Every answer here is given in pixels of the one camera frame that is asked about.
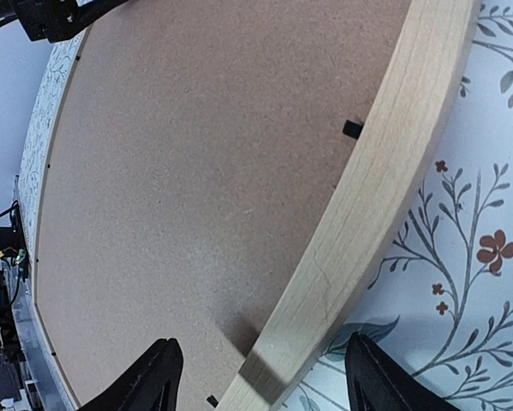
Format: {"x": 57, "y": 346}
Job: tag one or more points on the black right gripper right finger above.
{"x": 376, "y": 382}

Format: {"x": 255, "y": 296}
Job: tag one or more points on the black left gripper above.
{"x": 59, "y": 20}

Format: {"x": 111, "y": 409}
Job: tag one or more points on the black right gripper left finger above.
{"x": 150, "y": 383}

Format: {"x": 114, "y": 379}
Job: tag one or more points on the brown backing board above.
{"x": 198, "y": 146}

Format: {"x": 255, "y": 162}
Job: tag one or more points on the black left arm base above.
{"x": 13, "y": 248}

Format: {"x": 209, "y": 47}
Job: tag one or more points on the light wooden picture frame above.
{"x": 393, "y": 148}

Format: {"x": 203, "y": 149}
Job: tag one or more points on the floral patterned table cover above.
{"x": 441, "y": 301}

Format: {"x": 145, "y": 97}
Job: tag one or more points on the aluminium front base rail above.
{"x": 45, "y": 374}

